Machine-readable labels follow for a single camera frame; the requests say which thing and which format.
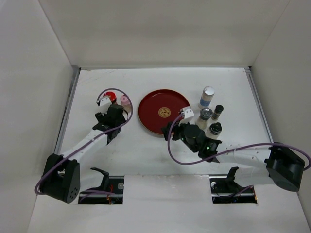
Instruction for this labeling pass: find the pink cap spice bottle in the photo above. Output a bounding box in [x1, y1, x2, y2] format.
[120, 95, 132, 113]

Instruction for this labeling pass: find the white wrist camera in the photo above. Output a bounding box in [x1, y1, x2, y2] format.
[97, 97, 112, 115]
[179, 106, 194, 124]

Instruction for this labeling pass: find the purple cable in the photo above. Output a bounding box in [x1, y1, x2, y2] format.
[34, 87, 134, 195]
[167, 114, 311, 170]

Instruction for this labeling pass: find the small black cap spice bottle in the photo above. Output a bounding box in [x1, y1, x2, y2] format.
[211, 105, 224, 120]

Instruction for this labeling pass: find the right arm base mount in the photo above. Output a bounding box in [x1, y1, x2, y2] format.
[209, 167, 257, 204]

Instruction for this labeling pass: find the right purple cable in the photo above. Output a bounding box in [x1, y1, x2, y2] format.
[167, 114, 311, 170]

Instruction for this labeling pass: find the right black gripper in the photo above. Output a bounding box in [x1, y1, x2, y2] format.
[161, 117, 198, 153]

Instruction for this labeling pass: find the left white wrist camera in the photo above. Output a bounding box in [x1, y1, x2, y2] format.
[97, 97, 112, 115]

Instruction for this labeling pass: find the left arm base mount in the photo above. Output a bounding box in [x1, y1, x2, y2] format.
[78, 167, 125, 205]

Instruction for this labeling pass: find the tall blue label salt bottle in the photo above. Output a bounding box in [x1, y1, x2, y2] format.
[198, 86, 215, 109]

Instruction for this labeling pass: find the clear dome cap bottle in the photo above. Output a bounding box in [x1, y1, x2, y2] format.
[196, 108, 213, 130]

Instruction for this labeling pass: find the red round tray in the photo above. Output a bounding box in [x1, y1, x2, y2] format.
[138, 89, 190, 135]

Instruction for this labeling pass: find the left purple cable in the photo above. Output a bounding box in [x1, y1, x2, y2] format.
[34, 87, 134, 195]

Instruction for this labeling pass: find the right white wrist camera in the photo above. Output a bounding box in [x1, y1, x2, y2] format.
[179, 106, 194, 124]

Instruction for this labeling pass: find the black grinder bottle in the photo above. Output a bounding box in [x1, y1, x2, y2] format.
[207, 122, 222, 139]

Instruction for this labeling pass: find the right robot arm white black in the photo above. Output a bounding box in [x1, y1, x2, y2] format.
[161, 122, 309, 192]

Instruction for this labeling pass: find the red cap sauce jar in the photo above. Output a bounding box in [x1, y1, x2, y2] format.
[103, 91, 117, 103]

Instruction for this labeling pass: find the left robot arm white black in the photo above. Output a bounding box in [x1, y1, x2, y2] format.
[35, 104, 129, 204]

